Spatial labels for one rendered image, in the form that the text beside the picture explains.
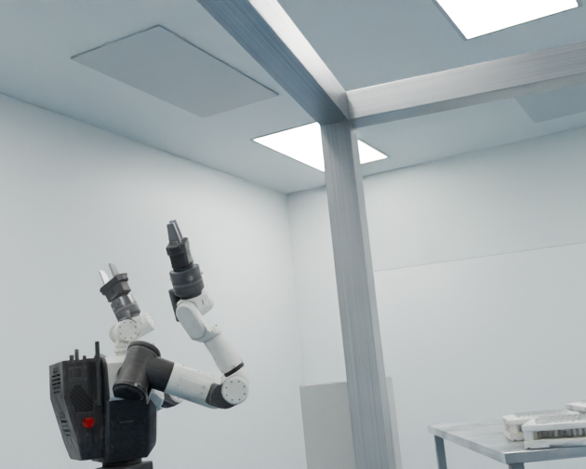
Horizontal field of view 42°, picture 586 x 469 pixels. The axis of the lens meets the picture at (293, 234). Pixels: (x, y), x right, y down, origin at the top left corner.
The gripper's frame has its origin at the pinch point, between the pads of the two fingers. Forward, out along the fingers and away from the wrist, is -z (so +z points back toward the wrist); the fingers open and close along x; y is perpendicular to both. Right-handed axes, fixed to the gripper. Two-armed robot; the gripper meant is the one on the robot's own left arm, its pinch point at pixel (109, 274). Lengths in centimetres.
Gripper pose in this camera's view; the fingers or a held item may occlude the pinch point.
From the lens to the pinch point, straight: 284.6
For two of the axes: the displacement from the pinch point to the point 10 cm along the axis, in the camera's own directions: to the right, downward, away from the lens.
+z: 4.7, 8.4, -2.6
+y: -4.9, 0.0, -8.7
